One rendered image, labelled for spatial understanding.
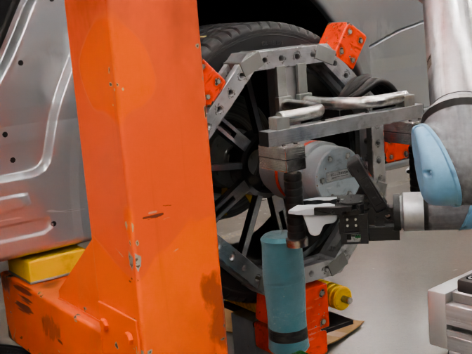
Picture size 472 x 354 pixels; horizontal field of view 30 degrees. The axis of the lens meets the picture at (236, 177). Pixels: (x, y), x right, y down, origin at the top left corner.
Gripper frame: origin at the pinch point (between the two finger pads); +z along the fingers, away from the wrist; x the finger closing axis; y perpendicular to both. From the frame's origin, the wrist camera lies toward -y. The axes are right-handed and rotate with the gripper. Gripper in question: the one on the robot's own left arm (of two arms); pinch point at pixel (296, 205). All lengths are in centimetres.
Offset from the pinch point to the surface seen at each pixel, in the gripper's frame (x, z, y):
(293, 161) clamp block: -1.4, -0.3, -9.1
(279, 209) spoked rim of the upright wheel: 35.4, 8.2, 9.9
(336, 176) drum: 15.7, -7.2, -1.9
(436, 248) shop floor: 247, -36, 87
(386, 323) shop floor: 150, -13, 85
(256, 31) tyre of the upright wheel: 31.3, 10.0, -32.4
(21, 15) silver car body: 9, 55, -41
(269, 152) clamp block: 1.0, 4.6, -10.7
